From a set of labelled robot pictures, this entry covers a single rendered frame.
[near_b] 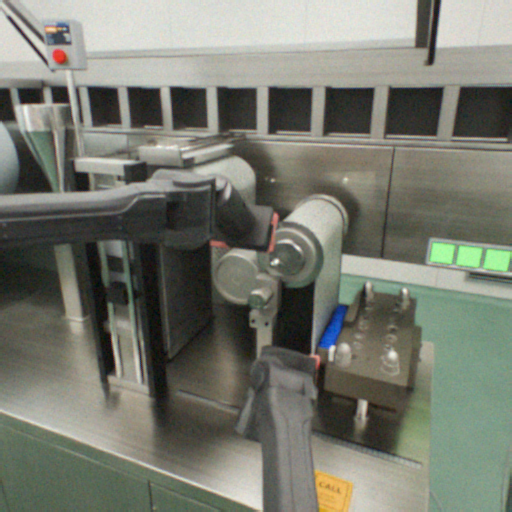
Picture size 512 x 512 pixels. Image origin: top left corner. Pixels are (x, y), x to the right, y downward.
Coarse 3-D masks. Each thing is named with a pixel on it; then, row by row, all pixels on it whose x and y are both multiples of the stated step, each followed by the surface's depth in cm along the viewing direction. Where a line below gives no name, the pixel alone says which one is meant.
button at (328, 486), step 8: (320, 472) 76; (320, 480) 75; (328, 480) 75; (336, 480) 75; (344, 480) 75; (320, 488) 73; (328, 488) 73; (336, 488) 73; (344, 488) 73; (352, 488) 74; (320, 496) 72; (328, 496) 72; (336, 496) 72; (344, 496) 72; (320, 504) 71; (328, 504) 71; (336, 504) 71; (344, 504) 71
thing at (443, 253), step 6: (432, 246) 106; (438, 246) 106; (444, 246) 105; (450, 246) 105; (432, 252) 107; (438, 252) 106; (444, 252) 106; (450, 252) 105; (432, 258) 107; (438, 258) 107; (444, 258) 106; (450, 258) 106
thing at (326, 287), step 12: (336, 252) 102; (336, 264) 105; (324, 276) 93; (336, 276) 107; (324, 288) 95; (336, 288) 109; (324, 300) 97; (336, 300) 112; (324, 312) 99; (324, 324) 101; (312, 336) 92; (312, 348) 93
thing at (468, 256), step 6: (462, 246) 104; (462, 252) 104; (468, 252) 104; (474, 252) 103; (480, 252) 103; (462, 258) 105; (468, 258) 104; (474, 258) 104; (480, 258) 103; (462, 264) 105; (468, 264) 105; (474, 264) 104
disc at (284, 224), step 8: (280, 224) 85; (288, 224) 85; (296, 224) 84; (304, 232) 84; (312, 232) 83; (312, 240) 84; (320, 248) 84; (256, 256) 90; (320, 256) 84; (320, 264) 85; (264, 272) 91; (312, 272) 86; (304, 280) 88; (312, 280) 87
